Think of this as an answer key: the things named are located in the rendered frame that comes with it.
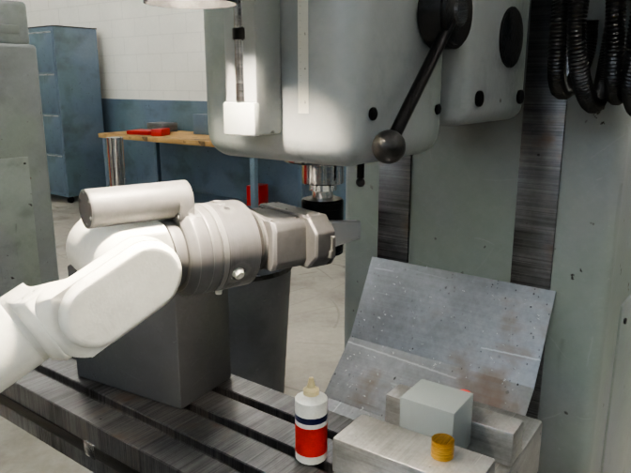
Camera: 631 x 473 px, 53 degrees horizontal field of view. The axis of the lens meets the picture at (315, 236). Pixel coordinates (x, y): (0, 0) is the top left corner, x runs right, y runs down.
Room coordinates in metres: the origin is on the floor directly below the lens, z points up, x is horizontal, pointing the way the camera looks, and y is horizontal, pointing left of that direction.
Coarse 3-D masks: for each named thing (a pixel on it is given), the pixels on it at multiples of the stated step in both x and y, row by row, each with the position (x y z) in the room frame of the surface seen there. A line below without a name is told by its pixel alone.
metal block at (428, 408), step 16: (416, 384) 0.63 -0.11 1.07; (432, 384) 0.63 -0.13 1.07; (400, 400) 0.60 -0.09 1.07; (416, 400) 0.59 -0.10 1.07; (432, 400) 0.59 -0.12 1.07; (448, 400) 0.59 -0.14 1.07; (464, 400) 0.59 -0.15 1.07; (400, 416) 0.60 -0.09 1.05; (416, 416) 0.59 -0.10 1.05; (432, 416) 0.58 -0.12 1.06; (448, 416) 0.57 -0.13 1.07; (464, 416) 0.59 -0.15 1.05; (416, 432) 0.59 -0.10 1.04; (432, 432) 0.58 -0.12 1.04; (448, 432) 0.57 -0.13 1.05; (464, 432) 0.59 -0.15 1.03; (464, 448) 0.59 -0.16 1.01
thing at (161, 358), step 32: (160, 320) 0.84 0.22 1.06; (192, 320) 0.86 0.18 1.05; (224, 320) 0.92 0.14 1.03; (128, 352) 0.88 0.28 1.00; (160, 352) 0.84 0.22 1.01; (192, 352) 0.85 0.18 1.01; (224, 352) 0.92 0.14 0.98; (128, 384) 0.88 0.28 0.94; (160, 384) 0.85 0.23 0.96; (192, 384) 0.85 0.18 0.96
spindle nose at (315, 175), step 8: (304, 168) 0.68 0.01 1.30; (312, 168) 0.67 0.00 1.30; (320, 168) 0.67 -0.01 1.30; (328, 168) 0.67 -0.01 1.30; (336, 168) 0.67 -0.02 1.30; (304, 176) 0.68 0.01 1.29; (312, 176) 0.67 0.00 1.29; (320, 176) 0.67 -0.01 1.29; (328, 176) 0.67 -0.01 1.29; (336, 176) 0.67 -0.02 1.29; (312, 184) 0.67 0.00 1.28; (320, 184) 0.67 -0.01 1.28; (328, 184) 0.67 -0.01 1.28; (336, 184) 0.67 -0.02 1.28
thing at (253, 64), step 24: (240, 0) 0.59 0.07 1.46; (264, 0) 0.59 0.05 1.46; (240, 24) 0.59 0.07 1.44; (264, 24) 0.59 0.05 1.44; (240, 48) 0.59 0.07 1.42; (264, 48) 0.59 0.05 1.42; (240, 72) 0.59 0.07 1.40; (264, 72) 0.59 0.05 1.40; (240, 96) 0.59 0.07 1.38; (264, 96) 0.59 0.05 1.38; (240, 120) 0.59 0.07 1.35; (264, 120) 0.59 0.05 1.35
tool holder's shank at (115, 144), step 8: (112, 144) 0.95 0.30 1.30; (120, 144) 0.95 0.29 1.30; (112, 152) 0.95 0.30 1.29; (120, 152) 0.95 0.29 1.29; (112, 160) 0.95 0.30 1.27; (120, 160) 0.95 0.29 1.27; (112, 168) 0.95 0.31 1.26; (120, 168) 0.95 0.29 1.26; (112, 176) 0.95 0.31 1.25; (120, 176) 0.95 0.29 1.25; (112, 184) 0.95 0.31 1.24; (120, 184) 0.95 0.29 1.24
